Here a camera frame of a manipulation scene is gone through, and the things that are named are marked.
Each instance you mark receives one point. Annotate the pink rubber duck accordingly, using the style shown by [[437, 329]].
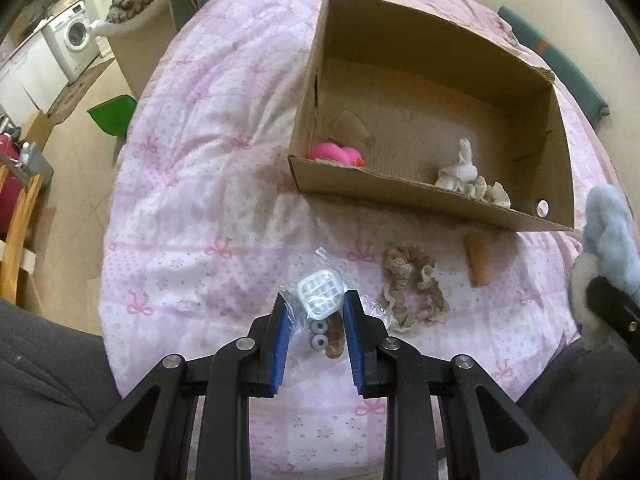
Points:
[[336, 153]]

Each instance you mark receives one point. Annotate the light blue fluffy cloth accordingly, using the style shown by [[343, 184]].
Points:
[[608, 250]]

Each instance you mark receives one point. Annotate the teal cushion with orange stripe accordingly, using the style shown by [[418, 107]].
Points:
[[585, 93]]

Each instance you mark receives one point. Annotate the red bag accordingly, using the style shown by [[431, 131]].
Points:
[[11, 188]]

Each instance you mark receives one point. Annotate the white plush cloth toy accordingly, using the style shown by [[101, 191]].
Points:
[[458, 176]]

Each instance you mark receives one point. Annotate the pink patterned bed quilt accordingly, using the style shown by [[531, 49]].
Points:
[[206, 220]]

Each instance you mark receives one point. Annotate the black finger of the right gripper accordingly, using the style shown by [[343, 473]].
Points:
[[617, 310]]

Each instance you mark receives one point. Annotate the translucent silicone pad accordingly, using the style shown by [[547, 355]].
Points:
[[349, 130]]

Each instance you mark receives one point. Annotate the wooden chair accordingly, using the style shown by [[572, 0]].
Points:
[[15, 238]]

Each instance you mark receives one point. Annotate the white washing machine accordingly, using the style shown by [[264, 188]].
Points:
[[68, 37]]

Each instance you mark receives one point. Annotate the green plastic bin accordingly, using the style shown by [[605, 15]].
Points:
[[114, 116]]

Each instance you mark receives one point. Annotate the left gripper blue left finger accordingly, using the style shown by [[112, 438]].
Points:
[[272, 335]]

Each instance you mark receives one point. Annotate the orange foam block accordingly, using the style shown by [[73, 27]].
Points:
[[481, 270]]

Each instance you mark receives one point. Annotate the beige ruffled scrunchie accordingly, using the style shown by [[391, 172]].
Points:
[[412, 292]]

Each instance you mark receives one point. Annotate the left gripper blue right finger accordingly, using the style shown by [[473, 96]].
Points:
[[363, 335]]

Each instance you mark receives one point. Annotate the open cardboard box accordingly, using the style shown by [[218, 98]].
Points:
[[420, 84]]

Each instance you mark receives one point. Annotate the cream ruffled scrunchie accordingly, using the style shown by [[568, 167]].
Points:
[[494, 194]]

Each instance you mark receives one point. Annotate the clear bag with small parts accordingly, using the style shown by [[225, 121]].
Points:
[[313, 291]]

